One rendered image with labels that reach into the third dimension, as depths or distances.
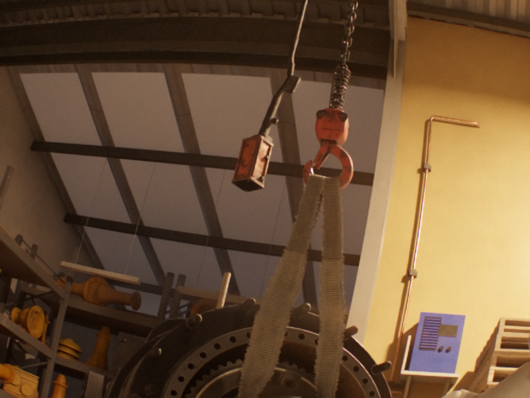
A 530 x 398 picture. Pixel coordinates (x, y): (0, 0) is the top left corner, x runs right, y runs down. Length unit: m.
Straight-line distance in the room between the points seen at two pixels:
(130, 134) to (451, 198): 5.19
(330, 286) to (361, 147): 8.06
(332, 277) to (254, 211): 9.57
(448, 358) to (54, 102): 6.85
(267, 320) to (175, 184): 9.64
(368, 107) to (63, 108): 4.30
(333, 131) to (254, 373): 0.44
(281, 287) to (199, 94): 8.07
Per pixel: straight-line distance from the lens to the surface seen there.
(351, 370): 1.28
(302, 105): 8.94
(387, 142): 6.56
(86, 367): 10.22
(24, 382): 9.82
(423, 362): 5.71
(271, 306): 1.22
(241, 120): 9.39
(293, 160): 9.81
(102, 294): 10.59
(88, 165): 11.23
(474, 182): 6.60
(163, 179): 10.81
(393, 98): 6.81
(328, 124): 1.32
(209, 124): 9.60
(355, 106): 8.78
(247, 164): 1.56
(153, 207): 11.49
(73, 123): 10.58
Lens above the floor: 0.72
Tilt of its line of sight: 24 degrees up
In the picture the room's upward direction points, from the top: 13 degrees clockwise
